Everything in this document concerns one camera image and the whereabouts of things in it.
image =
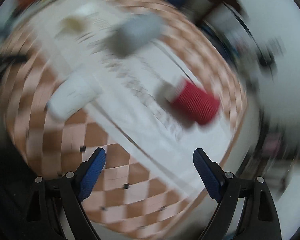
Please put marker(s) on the white paper cup with birds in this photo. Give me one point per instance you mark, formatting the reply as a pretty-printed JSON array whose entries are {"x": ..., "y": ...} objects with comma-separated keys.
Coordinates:
[{"x": 73, "y": 94}]

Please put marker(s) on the grey ribbed mug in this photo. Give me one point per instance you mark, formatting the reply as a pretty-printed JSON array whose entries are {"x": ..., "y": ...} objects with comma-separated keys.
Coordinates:
[{"x": 135, "y": 33}]

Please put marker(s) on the white paper cup lying open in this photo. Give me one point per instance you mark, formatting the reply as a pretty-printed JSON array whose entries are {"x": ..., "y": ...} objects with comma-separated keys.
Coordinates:
[{"x": 77, "y": 21}]

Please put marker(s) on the red ripple paper cup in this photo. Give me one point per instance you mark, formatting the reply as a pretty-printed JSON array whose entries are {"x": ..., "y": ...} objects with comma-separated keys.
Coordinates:
[{"x": 187, "y": 102}]

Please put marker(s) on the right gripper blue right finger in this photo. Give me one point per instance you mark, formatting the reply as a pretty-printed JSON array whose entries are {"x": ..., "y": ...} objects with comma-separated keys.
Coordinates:
[{"x": 259, "y": 219}]

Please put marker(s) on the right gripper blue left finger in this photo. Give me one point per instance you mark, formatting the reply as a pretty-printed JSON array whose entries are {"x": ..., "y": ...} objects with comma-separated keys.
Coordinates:
[{"x": 70, "y": 190}]

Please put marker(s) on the checkered brown pink tablecloth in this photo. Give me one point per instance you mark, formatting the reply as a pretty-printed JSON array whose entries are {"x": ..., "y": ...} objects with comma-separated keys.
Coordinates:
[{"x": 149, "y": 184}]

